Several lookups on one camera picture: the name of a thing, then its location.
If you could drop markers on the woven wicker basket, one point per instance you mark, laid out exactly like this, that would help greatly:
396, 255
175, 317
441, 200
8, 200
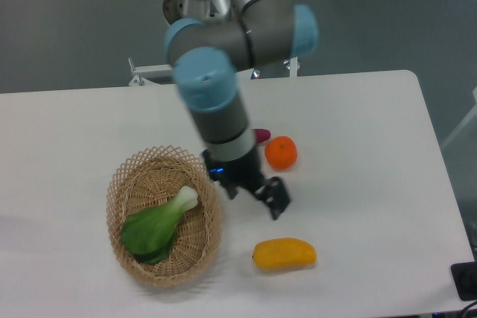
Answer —
150, 178

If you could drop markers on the green bok choy vegetable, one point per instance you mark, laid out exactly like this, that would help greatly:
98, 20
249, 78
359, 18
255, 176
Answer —
150, 233

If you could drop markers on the white frame at right edge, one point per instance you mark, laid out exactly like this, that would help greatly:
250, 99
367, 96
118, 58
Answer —
464, 130

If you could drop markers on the yellow mango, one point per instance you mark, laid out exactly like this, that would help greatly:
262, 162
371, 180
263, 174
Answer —
283, 253

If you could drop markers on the black device at table edge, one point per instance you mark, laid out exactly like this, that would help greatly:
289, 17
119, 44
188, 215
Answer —
464, 277

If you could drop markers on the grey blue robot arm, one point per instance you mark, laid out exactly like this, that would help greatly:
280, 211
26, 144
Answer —
206, 46

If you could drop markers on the orange mandarin fruit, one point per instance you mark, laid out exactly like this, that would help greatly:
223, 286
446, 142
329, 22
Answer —
281, 153

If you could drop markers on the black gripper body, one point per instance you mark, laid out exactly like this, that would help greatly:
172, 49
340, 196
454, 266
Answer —
244, 172

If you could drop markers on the purple sweet potato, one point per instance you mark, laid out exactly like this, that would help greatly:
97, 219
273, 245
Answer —
262, 135

